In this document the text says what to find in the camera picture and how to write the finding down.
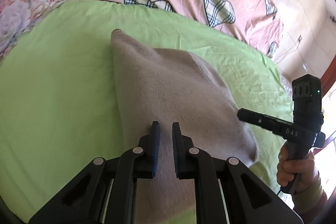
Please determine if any brown wooden frame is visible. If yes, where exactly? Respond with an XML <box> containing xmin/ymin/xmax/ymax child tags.
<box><xmin>321</xmin><ymin>55</ymin><xmax>336</xmax><ymax>102</ymax></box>

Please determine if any purple pink floral cloth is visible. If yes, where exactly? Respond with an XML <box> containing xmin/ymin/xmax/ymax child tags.
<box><xmin>0</xmin><ymin>0</ymin><xmax>69</xmax><ymax>56</ymax></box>

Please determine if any light green bed sheet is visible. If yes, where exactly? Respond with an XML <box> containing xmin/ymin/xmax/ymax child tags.
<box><xmin>0</xmin><ymin>0</ymin><xmax>294</xmax><ymax>224</ymax></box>

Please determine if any thin wall cable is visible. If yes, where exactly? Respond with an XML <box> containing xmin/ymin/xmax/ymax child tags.
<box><xmin>273</xmin><ymin>40</ymin><xmax>301</xmax><ymax>64</ymax></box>

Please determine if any beige knit sweater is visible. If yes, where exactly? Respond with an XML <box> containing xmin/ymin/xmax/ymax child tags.
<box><xmin>110</xmin><ymin>29</ymin><xmax>261</xmax><ymax>224</ymax></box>

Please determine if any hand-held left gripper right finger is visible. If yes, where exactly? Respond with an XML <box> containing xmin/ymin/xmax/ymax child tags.
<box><xmin>172</xmin><ymin>122</ymin><xmax>303</xmax><ymax>224</ymax></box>

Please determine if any person's right hand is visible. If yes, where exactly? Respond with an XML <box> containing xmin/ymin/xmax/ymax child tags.
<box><xmin>277</xmin><ymin>145</ymin><xmax>320</xmax><ymax>194</ymax></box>

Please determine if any person's right forearm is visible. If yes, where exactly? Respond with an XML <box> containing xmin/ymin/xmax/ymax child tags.
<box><xmin>291</xmin><ymin>173</ymin><xmax>329</xmax><ymax>216</ymax></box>

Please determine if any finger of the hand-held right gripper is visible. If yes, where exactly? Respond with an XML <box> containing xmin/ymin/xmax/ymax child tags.
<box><xmin>237</xmin><ymin>108</ymin><xmax>289</xmax><ymax>136</ymax></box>

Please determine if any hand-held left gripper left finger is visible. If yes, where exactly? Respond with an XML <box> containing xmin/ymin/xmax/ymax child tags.
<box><xmin>28</xmin><ymin>121</ymin><xmax>160</xmax><ymax>224</ymax></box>

